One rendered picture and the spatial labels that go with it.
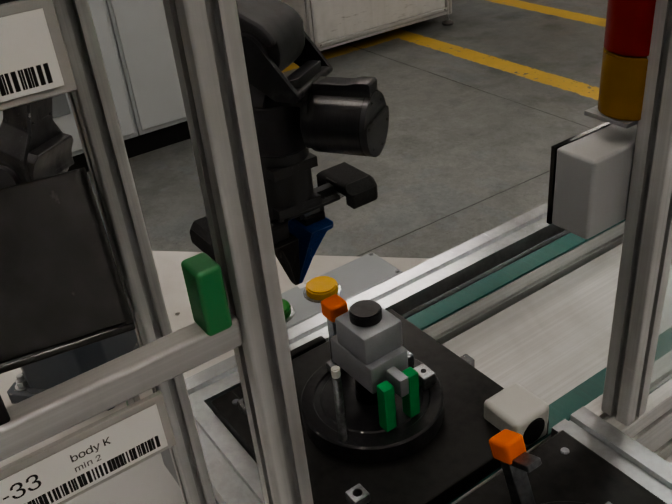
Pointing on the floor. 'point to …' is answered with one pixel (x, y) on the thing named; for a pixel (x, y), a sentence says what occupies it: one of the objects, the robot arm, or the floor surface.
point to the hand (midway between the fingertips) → (292, 254)
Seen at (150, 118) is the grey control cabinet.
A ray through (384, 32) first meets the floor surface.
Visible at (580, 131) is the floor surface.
